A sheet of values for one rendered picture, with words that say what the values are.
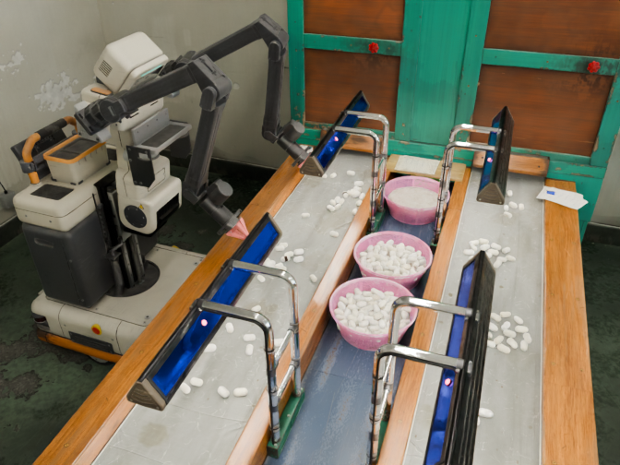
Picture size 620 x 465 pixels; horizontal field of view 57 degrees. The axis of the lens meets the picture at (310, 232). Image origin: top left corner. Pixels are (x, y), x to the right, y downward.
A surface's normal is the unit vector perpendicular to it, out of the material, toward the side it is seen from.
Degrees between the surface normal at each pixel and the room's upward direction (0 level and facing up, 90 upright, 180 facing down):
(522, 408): 0
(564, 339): 0
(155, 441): 0
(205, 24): 90
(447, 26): 90
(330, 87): 90
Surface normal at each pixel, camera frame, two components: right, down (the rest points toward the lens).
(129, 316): -0.01, -0.83
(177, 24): -0.36, 0.52
